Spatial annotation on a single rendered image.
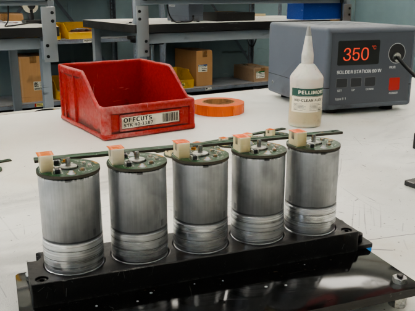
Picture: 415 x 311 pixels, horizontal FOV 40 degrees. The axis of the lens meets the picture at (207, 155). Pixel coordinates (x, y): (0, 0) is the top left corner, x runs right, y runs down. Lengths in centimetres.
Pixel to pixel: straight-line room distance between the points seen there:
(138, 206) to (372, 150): 31
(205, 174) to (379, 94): 46
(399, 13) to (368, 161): 568
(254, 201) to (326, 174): 4
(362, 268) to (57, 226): 13
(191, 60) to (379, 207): 459
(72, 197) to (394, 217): 21
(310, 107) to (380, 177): 17
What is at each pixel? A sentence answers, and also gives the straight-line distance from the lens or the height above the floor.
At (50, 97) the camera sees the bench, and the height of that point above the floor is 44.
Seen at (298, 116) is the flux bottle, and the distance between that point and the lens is 58.
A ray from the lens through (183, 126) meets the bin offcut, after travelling 56.
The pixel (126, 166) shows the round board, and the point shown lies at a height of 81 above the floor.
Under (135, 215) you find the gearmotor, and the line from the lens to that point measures 23.
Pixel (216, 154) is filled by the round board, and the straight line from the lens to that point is 24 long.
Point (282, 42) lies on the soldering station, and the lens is 73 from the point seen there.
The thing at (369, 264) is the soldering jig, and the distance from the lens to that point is 27.
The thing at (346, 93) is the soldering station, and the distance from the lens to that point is 65.
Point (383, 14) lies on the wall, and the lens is 627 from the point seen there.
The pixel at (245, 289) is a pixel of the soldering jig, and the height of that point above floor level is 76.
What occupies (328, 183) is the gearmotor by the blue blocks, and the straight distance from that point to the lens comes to 27.
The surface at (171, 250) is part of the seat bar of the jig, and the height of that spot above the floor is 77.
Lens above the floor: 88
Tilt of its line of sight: 16 degrees down
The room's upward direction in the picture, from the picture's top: straight up
